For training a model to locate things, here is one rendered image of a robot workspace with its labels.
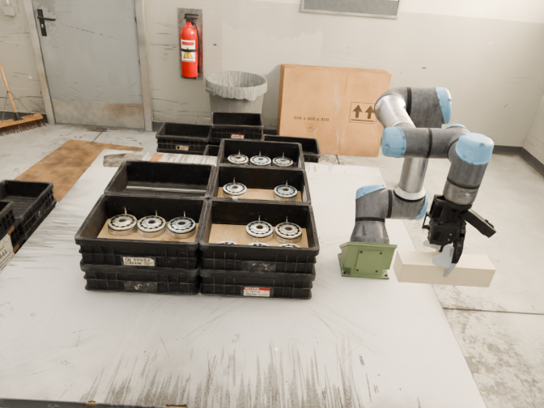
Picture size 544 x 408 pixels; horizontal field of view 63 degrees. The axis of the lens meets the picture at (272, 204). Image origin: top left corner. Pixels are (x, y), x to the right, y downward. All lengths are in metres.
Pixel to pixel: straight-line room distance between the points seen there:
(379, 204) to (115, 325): 1.02
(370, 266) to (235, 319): 0.56
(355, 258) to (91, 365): 0.96
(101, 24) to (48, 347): 3.60
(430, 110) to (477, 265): 0.52
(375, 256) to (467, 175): 0.71
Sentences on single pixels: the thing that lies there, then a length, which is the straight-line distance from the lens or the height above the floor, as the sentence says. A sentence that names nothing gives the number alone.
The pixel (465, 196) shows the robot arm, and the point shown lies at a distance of 1.09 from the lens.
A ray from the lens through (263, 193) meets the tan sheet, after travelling 1.95.
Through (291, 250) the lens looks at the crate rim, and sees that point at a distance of 1.45.
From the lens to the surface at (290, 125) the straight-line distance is 4.41.
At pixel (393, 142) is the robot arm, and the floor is 1.39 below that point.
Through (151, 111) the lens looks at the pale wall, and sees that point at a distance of 4.80.
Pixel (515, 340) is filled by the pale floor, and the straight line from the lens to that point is 2.87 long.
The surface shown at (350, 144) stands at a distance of 4.50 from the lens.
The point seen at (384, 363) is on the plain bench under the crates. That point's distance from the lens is 1.48.
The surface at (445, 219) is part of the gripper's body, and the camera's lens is 1.15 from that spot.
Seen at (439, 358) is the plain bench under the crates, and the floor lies 0.70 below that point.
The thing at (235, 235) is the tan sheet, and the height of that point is 0.83.
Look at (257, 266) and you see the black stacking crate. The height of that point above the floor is 0.85.
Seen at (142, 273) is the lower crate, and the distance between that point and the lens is 1.56.
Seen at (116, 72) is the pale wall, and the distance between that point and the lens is 4.76.
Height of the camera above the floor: 1.79
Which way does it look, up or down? 31 degrees down
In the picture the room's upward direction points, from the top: 5 degrees clockwise
